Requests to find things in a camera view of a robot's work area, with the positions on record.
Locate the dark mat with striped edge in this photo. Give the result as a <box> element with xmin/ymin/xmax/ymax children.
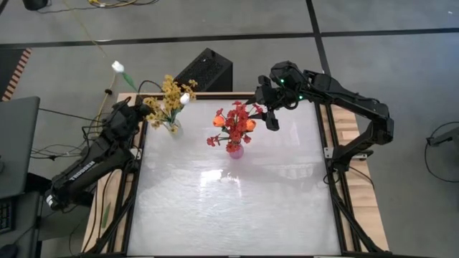
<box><xmin>0</xmin><ymin>47</ymin><xmax>33</xmax><ymax>102</ymax></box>

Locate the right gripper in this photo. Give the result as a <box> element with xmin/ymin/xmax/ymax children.
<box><xmin>247</xmin><ymin>75</ymin><xmax>298</xmax><ymax>132</ymax></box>

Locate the black cable loop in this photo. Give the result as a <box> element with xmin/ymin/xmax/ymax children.
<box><xmin>138</xmin><ymin>79</ymin><xmax>163</xmax><ymax>95</ymax></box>

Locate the red artificial flower bunch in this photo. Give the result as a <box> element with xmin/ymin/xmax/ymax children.
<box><xmin>206</xmin><ymin>100</ymin><xmax>266</xmax><ymax>154</ymax></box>

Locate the black round floor object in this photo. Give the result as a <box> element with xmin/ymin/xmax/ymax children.
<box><xmin>22</xmin><ymin>0</ymin><xmax>49</xmax><ymax>11</ymax></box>

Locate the yellow hanging cable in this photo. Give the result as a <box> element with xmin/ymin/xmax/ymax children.
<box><xmin>63</xmin><ymin>0</ymin><xmax>118</xmax><ymax>121</ymax></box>

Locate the grey side desk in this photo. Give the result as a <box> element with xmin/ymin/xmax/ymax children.
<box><xmin>0</xmin><ymin>171</ymin><xmax>95</xmax><ymax>258</ymax></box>

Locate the floor cable bundle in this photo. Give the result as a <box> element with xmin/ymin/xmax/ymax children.
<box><xmin>87</xmin><ymin>0</ymin><xmax>161</xmax><ymax>9</ymax></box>

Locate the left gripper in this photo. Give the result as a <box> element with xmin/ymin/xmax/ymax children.
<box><xmin>106</xmin><ymin>101</ymin><xmax>153</xmax><ymax>136</ymax></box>

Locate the clear cut-glass vase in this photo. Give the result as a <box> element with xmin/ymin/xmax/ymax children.
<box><xmin>164</xmin><ymin>119</ymin><xmax>184</xmax><ymax>140</ymax></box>

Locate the black computer mouse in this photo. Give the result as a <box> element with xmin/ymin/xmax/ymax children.
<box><xmin>0</xmin><ymin>243</ymin><xmax>19</xmax><ymax>258</ymax></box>

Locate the yellow artificial flower bunch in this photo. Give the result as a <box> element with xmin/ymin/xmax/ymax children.
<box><xmin>159</xmin><ymin>74</ymin><xmax>199</xmax><ymax>112</ymax></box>
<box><xmin>143</xmin><ymin>95</ymin><xmax>173</xmax><ymax>134</ymax></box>

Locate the black aluminium table frame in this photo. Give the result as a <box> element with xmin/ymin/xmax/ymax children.
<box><xmin>80</xmin><ymin>91</ymin><xmax>395</xmax><ymax>258</ymax></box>

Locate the black computer tower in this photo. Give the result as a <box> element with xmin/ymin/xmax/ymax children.
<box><xmin>161</xmin><ymin>47</ymin><xmax>234</xmax><ymax>93</ymax></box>

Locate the grey laptop lid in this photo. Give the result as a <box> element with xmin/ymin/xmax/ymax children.
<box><xmin>0</xmin><ymin>95</ymin><xmax>41</xmax><ymax>200</ymax></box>

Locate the black keyboard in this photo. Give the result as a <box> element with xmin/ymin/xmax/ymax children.
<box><xmin>0</xmin><ymin>198</ymin><xmax>16</xmax><ymax>234</ymax></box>

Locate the pink glass vase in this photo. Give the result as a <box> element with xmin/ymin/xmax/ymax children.
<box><xmin>228</xmin><ymin>143</ymin><xmax>245</xmax><ymax>160</ymax></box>

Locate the black cable bundle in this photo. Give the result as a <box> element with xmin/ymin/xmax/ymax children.
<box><xmin>30</xmin><ymin>107</ymin><xmax>108</xmax><ymax>162</ymax></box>

